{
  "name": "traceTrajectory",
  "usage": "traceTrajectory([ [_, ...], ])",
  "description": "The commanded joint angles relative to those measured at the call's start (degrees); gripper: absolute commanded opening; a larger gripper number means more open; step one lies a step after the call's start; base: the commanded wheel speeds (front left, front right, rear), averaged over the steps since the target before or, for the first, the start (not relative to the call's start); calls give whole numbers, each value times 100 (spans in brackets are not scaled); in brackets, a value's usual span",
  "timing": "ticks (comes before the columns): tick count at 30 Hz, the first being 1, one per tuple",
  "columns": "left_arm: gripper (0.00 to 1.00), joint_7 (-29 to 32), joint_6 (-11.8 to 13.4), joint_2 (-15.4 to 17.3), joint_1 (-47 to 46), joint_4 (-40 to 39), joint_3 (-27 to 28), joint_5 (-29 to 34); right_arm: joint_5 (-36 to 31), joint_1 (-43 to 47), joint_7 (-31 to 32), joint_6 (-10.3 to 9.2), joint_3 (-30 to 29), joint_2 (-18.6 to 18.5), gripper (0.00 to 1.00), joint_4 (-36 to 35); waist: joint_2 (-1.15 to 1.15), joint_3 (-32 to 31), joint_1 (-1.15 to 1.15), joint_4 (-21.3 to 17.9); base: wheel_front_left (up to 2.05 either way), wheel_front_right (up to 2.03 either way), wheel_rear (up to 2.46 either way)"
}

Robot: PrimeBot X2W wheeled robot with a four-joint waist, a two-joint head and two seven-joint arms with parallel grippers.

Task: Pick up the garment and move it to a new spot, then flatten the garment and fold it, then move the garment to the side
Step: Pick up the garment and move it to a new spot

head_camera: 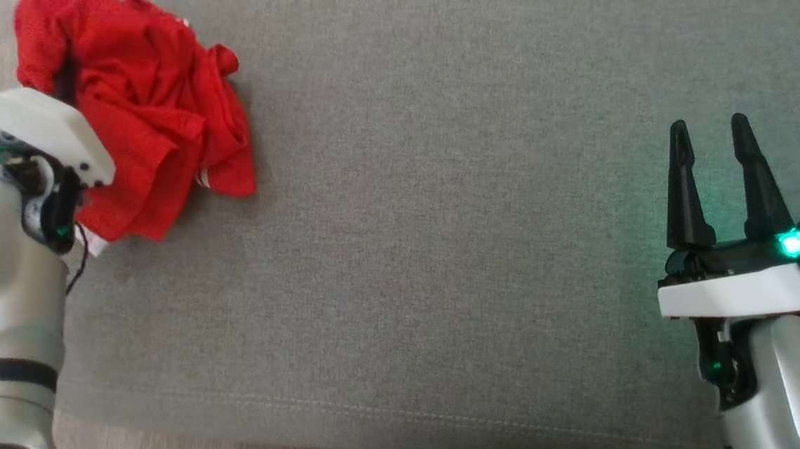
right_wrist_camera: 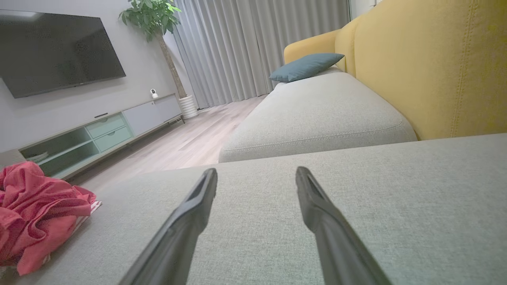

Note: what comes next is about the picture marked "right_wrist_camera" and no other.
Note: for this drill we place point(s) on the grey pleated curtain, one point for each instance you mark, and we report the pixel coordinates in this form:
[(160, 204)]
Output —
[(237, 39)]

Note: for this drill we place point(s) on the stack of white plates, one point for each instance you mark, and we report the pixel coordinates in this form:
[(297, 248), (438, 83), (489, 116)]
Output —
[(37, 157)]

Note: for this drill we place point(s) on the grey sofa back cushion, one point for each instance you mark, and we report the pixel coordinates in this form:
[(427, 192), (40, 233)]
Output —
[(317, 114)]

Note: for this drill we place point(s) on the yellow sofa backrest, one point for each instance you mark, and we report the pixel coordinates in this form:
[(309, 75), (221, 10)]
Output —
[(435, 59)]

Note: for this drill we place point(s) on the large grey sofa seat cushion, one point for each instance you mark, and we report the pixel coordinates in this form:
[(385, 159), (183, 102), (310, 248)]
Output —
[(416, 206)]

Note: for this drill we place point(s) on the black flat screen television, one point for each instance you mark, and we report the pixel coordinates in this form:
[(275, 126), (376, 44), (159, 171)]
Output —
[(55, 51)]

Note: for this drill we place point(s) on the blue throw pillow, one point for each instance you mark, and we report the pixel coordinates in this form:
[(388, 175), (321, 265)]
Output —
[(305, 66)]

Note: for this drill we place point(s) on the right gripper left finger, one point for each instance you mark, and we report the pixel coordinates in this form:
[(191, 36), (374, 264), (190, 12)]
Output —
[(178, 237)]

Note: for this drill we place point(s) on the red and white jersey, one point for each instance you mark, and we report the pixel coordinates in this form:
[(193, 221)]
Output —
[(35, 206)]

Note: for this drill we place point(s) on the small white security camera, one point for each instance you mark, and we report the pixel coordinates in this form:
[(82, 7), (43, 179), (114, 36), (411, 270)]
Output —
[(154, 93)]

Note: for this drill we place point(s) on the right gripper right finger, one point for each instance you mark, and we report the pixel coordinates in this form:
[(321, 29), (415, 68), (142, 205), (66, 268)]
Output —
[(336, 245)]

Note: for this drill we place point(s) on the black remote control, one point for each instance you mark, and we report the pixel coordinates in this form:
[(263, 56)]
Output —
[(101, 115)]

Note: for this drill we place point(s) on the grey green TV cabinet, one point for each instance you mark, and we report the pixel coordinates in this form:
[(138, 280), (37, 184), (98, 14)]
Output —
[(146, 114)]

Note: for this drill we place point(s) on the green potted tree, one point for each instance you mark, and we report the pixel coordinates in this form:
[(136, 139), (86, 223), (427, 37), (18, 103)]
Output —
[(152, 18)]

